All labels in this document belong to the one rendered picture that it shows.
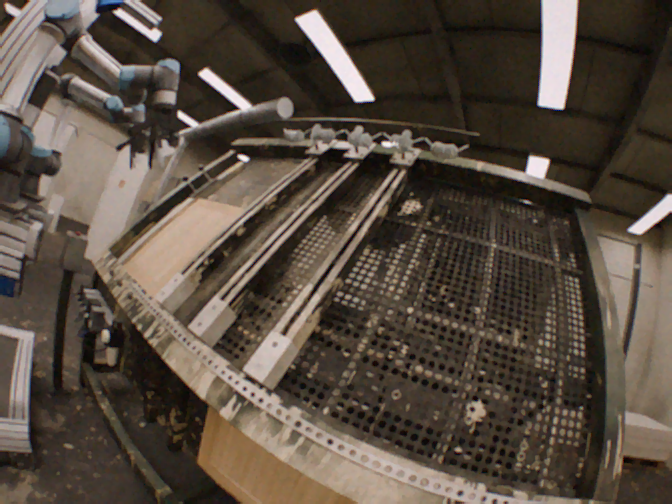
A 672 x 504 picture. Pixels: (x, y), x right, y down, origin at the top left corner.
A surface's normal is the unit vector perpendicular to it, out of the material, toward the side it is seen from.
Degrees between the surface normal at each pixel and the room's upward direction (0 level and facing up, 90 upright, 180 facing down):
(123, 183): 90
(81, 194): 90
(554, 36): 180
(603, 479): 57
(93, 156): 90
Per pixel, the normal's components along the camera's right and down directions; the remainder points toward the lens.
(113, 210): 0.80, 0.22
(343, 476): -0.12, -0.71
